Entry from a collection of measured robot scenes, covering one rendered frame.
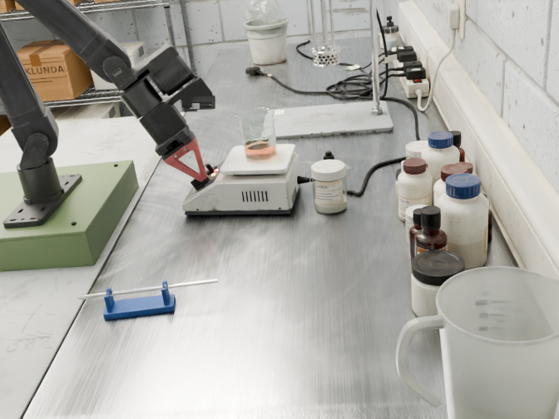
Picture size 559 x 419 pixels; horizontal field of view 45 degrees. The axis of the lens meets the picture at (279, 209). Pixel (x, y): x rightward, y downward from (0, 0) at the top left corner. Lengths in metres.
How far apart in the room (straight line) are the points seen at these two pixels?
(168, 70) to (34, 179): 0.29
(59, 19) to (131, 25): 2.60
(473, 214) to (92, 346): 0.54
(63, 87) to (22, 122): 2.30
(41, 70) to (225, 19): 0.96
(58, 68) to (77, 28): 2.31
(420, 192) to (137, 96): 0.50
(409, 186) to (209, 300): 0.37
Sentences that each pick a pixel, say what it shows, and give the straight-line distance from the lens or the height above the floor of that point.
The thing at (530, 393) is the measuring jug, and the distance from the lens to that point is 0.68.
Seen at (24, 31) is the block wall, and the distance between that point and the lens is 3.95.
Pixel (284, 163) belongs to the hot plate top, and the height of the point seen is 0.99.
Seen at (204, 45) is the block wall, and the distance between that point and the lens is 3.70.
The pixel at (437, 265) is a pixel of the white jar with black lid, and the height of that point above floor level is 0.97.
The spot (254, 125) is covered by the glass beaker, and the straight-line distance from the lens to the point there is 1.17.
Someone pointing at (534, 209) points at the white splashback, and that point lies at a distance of 0.96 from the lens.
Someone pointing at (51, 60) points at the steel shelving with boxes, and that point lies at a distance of 3.47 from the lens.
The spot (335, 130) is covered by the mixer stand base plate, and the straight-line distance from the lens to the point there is 1.54.
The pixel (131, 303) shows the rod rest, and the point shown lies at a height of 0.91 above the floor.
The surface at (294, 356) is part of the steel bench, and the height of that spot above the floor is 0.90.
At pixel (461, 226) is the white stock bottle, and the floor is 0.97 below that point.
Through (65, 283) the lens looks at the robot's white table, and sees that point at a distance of 1.11.
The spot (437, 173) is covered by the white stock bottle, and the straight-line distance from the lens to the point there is 1.18.
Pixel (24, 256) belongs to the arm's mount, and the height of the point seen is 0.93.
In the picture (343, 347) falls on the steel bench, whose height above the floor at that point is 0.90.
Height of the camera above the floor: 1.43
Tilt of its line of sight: 26 degrees down
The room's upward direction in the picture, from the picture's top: 6 degrees counter-clockwise
